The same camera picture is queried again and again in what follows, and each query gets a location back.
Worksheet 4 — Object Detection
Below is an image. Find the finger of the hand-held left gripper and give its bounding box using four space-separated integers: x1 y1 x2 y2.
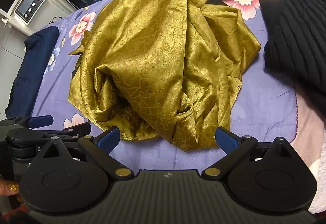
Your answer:
38 122 92 141
0 114 54 129

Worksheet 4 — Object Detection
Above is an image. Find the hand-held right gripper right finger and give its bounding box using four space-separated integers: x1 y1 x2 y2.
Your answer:
202 126 294 179

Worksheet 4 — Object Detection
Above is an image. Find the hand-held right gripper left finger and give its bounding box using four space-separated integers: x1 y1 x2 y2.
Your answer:
41 126 134 180

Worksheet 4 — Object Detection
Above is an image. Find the gold satin garment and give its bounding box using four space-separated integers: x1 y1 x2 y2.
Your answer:
67 0 262 152

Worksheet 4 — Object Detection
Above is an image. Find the person's left hand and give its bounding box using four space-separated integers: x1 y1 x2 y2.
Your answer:
0 180 22 203

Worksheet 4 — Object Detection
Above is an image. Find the purple floral bed sheet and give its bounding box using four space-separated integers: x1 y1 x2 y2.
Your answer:
31 0 299 171

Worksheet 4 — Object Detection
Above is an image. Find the navy blue cloth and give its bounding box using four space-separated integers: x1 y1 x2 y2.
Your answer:
4 26 60 119

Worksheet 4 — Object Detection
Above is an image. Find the pink bed sheet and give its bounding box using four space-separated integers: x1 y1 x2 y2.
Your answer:
255 0 326 214

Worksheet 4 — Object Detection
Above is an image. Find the white cabinet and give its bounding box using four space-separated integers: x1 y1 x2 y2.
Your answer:
4 0 80 36

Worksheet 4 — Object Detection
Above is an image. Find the white control box with knobs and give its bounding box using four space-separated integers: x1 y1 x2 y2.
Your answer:
14 0 48 26

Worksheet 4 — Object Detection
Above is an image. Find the black knit sweater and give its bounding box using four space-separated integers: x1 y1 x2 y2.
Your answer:
258 0 326 98

